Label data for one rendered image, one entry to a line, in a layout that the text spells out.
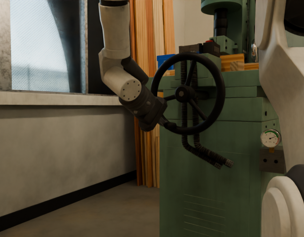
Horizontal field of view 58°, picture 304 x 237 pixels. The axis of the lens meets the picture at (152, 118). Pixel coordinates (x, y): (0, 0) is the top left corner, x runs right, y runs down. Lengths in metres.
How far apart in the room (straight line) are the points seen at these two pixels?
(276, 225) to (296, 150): 0.12
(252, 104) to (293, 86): 0.63
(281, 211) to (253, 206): 0.75
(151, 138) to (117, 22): 2.01
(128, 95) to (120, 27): 0.17
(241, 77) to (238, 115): 0.14
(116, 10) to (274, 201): 0.50
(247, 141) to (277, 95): 0.61
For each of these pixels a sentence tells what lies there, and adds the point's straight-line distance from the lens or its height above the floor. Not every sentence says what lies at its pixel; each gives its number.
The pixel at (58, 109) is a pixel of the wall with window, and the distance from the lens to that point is 2.15.
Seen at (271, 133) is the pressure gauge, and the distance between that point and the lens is 0.99.
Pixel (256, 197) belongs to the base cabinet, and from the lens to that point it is 1.11.
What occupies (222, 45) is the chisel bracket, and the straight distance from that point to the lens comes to 1.25.
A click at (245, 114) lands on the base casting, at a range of 1.07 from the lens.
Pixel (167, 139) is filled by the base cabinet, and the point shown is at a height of 0.62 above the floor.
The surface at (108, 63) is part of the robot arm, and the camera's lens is 0.78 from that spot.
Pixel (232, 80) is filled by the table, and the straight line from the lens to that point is 1.09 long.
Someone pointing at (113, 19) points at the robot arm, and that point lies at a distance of 0.68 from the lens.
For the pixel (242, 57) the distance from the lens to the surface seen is 1.18.
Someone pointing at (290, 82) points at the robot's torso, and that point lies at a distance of 0.45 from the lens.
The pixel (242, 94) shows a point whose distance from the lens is 1.08.
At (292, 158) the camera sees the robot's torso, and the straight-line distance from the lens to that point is 0.46.
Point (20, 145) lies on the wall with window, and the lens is 1.99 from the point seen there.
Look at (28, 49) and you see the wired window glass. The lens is 2.14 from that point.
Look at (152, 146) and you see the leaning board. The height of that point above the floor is 0.39.
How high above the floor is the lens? 0.77
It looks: 3 degrees down
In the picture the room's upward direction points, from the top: straight up
